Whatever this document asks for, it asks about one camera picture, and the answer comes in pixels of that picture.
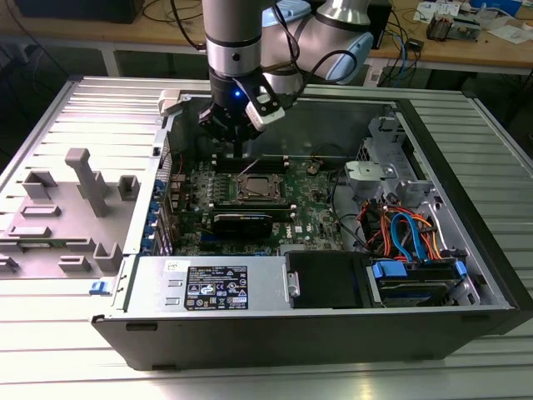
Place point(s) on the metal locking lever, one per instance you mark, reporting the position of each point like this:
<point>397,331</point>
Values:
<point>250,167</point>

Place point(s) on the silver CPU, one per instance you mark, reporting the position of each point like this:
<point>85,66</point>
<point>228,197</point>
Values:
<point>258,186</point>

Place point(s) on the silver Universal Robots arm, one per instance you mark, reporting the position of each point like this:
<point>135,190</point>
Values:
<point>233,25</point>

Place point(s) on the CPU socket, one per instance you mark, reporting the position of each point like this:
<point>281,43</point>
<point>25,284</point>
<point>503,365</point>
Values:
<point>260,198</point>

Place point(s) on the beige case latch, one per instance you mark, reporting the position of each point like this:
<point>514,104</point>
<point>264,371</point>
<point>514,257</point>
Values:
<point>168,102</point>

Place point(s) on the silver rear port block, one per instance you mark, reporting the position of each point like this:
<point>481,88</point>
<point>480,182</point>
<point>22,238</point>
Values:
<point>177,187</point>

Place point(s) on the silver coin battery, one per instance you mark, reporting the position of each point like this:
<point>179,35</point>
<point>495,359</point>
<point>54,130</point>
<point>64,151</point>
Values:
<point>312,168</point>

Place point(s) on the black graphics card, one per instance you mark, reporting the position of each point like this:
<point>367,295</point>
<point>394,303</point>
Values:
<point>241,227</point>

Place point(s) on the green motherboard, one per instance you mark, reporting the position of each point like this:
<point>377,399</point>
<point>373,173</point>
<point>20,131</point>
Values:
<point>308,208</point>

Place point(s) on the wooden desk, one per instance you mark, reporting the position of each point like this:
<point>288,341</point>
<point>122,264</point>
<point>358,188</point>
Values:
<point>83,33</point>

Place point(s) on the black box on desk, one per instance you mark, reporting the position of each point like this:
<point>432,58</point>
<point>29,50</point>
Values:
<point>83,10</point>

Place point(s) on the black tower box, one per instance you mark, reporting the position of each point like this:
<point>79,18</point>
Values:
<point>383,25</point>

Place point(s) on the small black adapter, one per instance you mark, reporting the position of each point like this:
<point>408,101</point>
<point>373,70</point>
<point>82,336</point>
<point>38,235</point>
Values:
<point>415,44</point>

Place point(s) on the silver power supply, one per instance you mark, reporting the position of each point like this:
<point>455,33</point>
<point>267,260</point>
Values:
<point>154,287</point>

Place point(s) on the grey parts rack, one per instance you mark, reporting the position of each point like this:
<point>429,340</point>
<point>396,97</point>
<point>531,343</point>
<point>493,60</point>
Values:
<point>62,229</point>

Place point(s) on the silver metal drive cage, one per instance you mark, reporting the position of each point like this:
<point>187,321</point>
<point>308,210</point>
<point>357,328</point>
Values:
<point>412,191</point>

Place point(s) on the copper coil part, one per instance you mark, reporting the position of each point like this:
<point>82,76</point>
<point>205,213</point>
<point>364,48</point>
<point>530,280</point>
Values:
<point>439,27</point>

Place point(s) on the white paper sheet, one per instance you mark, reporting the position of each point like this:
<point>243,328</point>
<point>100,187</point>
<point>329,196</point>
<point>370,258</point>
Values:
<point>510,34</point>
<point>433,8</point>

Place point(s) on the blue case latch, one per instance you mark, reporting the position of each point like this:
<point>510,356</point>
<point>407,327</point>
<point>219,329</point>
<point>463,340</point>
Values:
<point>100,288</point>

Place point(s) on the black PC case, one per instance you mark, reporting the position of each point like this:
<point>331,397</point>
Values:
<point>250,341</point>

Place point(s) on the grey electronic device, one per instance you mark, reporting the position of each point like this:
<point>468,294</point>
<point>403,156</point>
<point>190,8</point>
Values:
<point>468,27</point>

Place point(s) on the hard disk in blue carrier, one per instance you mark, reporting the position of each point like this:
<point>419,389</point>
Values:
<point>429,273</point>

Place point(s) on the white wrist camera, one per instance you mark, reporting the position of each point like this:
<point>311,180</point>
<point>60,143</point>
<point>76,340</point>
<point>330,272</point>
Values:
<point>266,114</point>

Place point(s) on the grey metal bracket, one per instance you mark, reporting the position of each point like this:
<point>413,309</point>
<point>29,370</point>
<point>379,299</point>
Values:
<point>362,173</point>

